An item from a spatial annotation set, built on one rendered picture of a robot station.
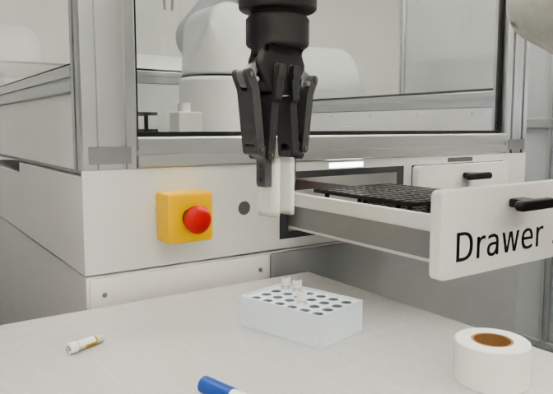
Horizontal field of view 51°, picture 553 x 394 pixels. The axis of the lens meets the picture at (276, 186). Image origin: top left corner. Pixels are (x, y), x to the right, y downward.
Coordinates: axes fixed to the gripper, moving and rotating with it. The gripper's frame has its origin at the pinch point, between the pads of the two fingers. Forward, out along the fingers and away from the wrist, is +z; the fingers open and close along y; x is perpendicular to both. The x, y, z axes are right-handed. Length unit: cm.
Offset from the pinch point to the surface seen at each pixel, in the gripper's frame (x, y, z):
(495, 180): -1, -74, 4
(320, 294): 3.7, -4.3, 13.7
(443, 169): -5, -57, 1
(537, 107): -39, -223, -16
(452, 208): 16.5, -13.4, 2.4
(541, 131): -37, -222, -5
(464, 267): 17.2, -16.0, 10.1
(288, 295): 1.0, -1.3, 13.7
